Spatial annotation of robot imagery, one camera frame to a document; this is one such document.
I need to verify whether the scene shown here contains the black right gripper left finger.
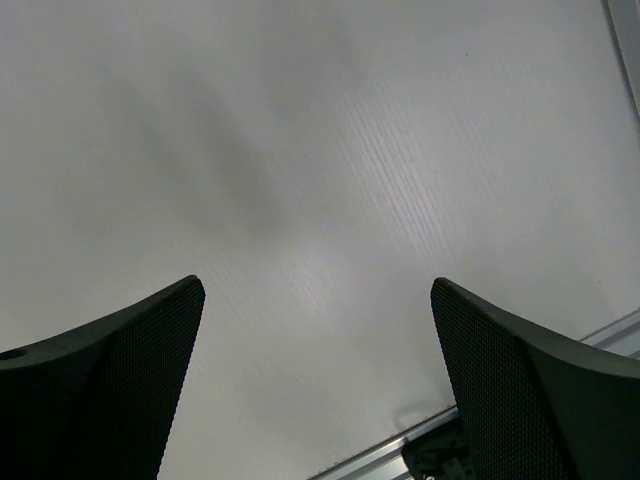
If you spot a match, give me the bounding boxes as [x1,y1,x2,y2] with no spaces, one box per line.
[1,275,205,479]

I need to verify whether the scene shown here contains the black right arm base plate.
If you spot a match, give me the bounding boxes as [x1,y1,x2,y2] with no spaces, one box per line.
[401,418,476,480]

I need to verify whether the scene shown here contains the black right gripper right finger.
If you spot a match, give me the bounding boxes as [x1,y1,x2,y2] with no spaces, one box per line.
[430,278,639,479]

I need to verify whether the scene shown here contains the aluminium front rail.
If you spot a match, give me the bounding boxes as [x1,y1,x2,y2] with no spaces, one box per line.
[312,310,639,480]

